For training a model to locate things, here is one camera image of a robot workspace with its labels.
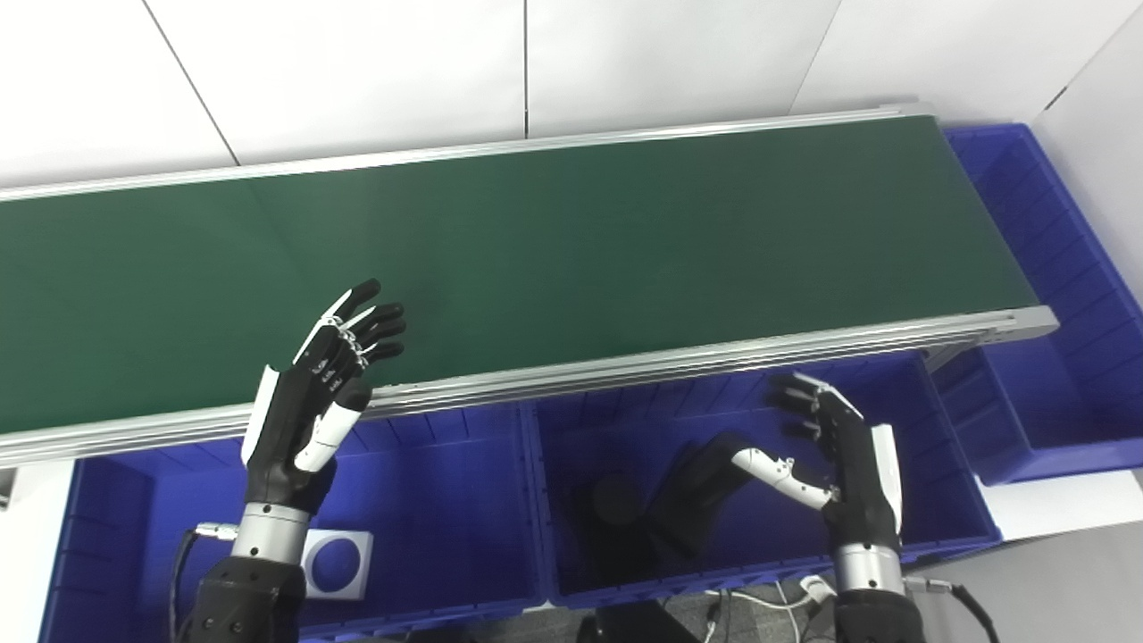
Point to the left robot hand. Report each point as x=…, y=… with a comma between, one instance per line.
x=286, y=438

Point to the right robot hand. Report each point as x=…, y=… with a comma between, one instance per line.
x=862, y=482

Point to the black cylinder-on-block part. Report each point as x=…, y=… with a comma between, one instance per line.
x=616, y=509
x=692, y=500

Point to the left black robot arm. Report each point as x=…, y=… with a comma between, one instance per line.
x=250, y=580

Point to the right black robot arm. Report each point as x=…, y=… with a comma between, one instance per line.
x=871, y=598

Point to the blue plastic bin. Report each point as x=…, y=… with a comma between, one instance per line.
x=938, y=500
x=1072, y=357
x=446, y=518

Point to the white square part with hole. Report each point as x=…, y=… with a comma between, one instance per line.
x=355, y=549

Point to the green conveyor belt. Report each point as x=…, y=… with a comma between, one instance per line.
x=625, y=373
x=625, y=250

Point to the aluminium conveyor leg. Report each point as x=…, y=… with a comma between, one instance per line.
x=6, y=487

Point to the black robot body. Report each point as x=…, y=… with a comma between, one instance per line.
x=638, y=625

